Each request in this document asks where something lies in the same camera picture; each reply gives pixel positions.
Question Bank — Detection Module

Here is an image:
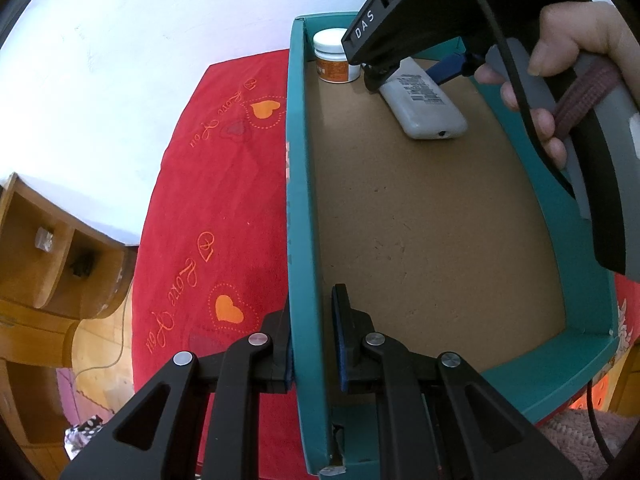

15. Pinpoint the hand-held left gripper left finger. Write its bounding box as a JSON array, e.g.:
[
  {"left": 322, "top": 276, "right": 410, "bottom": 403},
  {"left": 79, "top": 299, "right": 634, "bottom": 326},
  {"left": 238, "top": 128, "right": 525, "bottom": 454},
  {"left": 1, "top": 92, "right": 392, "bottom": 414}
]
[{"left": 60, "top": 295, "right": 297, "bottom": 480}]

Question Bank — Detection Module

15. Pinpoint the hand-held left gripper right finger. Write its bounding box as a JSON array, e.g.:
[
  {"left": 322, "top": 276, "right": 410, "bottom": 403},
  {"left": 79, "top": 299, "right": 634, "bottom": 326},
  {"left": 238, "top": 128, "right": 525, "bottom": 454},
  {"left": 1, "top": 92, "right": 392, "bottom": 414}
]
[{"left": 331, "top": 283, "right": 583, "bottom": 480}]

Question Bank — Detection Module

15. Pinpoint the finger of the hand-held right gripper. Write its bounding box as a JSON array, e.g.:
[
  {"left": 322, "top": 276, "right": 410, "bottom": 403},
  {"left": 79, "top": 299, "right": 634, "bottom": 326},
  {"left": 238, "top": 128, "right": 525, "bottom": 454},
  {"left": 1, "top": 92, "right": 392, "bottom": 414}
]
[
  {"left": 361, "top": 57, "right": 402, "bottom": 95},
  {"left": 434, "top": 51, "right": 487, "bottom": 86}
]

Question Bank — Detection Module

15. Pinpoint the white remote control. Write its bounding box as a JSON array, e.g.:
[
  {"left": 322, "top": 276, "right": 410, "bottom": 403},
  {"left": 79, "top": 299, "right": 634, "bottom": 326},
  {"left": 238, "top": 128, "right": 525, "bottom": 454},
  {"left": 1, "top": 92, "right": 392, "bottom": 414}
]
[{"left": 378, "top": 56, "right": 468, "bottom": 141}]

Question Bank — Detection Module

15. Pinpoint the teal cardboard box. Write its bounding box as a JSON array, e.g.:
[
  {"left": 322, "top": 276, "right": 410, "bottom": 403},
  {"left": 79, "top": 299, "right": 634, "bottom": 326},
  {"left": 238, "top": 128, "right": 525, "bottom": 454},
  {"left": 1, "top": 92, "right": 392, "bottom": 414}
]
[{"left": 285, "top": 14, "right": 621, "bottom": 476}]

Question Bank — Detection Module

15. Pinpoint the person's right hand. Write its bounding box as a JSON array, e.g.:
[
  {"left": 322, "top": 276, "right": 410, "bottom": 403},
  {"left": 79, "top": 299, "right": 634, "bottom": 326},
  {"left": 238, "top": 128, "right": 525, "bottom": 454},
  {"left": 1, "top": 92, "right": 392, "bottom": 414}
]
[{"left": 474, "top": 1, "right": 640, "bottom": 171}]

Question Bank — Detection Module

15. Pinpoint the white jar orange label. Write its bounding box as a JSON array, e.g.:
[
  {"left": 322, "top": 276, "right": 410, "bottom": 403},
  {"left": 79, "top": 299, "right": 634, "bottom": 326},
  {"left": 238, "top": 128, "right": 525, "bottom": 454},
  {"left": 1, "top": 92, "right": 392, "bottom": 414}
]
[{"left": 312, "top": 29, "right": 362, "bottom": 84}]

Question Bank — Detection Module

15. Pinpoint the red printed blanket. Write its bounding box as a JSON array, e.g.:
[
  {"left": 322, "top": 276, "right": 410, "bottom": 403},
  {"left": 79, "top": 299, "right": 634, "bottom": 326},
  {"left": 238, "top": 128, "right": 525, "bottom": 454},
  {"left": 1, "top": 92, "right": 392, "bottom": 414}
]
[{"left": 127, "top": 49, "right": 640, "bottom": 480}]

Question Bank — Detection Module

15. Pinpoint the foam floor mat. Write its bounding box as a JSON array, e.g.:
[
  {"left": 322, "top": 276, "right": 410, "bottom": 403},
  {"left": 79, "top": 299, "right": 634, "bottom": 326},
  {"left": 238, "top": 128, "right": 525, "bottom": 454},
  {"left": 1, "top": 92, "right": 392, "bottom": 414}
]
[{"left": 56, "top": 366, "right": 118, "bottom": 428}]

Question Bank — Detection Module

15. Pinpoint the polka dot bag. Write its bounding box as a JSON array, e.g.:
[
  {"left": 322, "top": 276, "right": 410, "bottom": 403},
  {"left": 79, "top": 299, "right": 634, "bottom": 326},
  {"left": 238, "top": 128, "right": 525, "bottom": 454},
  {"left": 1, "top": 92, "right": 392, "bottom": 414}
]
[{"left": 64, "top": 415, "right": 108, "bottom": 461}]

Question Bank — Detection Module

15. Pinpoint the small dark object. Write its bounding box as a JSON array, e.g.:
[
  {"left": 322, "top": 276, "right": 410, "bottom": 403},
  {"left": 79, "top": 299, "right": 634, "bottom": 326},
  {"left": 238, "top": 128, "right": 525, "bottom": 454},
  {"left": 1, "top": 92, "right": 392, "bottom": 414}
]
[{"left": 70, "top": 250, "right": 96, "bottom": 278}]

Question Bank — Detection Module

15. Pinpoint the pink fuzzy cloth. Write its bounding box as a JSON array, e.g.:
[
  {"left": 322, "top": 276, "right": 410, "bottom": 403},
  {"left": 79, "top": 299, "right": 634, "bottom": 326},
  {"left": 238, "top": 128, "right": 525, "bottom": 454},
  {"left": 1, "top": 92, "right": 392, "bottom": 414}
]
[{"left": 537, "top": 410, "right": 640, "bottom": 480}]

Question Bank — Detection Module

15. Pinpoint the wooden bedside cabinet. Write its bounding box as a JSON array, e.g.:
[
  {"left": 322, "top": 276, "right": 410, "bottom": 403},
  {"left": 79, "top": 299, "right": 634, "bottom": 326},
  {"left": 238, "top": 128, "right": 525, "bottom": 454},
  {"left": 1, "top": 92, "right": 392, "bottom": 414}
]
[{"left": 0, "top": 172, "right": 138, "bottom": 461}]

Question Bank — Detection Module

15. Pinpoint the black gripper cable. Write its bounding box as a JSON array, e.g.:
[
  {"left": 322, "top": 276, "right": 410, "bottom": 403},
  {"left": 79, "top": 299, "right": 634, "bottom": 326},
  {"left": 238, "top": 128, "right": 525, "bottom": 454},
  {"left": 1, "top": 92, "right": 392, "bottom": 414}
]
[{"left": 452, "top": 0, "right": 618, "bottom": 463}]

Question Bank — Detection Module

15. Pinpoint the thin floor cable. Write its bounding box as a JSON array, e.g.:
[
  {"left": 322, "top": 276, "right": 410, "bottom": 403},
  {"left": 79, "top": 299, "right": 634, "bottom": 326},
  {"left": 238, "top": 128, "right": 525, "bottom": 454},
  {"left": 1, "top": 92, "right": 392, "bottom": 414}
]
[{"left": 75, "top": 280, "right": 137, "bottom": 378}]

